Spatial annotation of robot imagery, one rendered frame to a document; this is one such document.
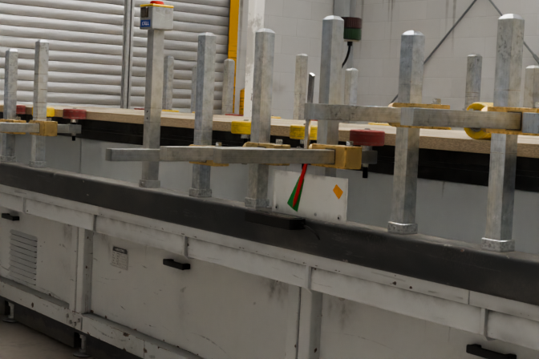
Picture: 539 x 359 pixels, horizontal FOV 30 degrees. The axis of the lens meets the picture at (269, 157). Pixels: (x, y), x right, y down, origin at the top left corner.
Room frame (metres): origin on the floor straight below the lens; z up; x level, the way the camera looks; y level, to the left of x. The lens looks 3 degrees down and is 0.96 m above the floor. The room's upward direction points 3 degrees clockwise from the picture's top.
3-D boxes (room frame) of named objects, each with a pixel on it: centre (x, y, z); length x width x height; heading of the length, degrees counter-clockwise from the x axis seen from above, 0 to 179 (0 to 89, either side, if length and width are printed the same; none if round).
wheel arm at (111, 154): (2.59, 0.22, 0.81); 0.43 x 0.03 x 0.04; 128
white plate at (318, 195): (2.29, -0.09, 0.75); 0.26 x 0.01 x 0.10; 38
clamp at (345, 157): (2.26, -0.15, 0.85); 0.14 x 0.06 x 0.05; 38
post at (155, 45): (2.88, 0.34, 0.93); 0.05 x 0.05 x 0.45; 38
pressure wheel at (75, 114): (3.49, 0.68, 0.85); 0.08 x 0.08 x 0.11
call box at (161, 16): (2.88, 0.34, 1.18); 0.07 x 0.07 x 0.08; 38
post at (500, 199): (1.88, -0.44, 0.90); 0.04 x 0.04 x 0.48; 38
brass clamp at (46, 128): (3.44, 0.78, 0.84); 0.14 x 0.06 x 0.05; 38
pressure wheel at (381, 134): (2.30, -0.22, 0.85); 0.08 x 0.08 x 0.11
